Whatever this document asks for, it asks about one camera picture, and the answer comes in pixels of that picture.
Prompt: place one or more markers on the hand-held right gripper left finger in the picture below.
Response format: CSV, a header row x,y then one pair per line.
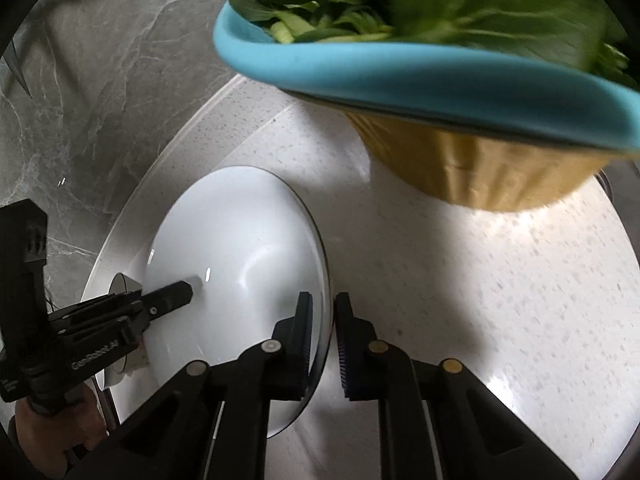
x,y
302,355

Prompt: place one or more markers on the large white bowl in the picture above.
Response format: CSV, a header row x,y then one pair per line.
x,y
235,240

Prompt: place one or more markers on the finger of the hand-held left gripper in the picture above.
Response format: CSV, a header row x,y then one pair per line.
x,y
167,300

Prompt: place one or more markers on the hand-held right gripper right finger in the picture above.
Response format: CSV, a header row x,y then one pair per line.
x,y
347,360

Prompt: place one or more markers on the green leafy vegetables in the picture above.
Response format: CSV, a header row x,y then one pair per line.
x,y
475,5

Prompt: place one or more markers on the person's left hand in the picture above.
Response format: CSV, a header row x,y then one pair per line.
x,y
45,435

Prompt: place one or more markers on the black rim patterned bowl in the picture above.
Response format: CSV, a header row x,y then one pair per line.
x,y
125,366

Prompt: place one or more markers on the blue plastic colander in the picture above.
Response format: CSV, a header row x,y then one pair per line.
x,y
400,85

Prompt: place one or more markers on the yellow plastic basin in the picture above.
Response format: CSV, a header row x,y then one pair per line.
x,y
500,170

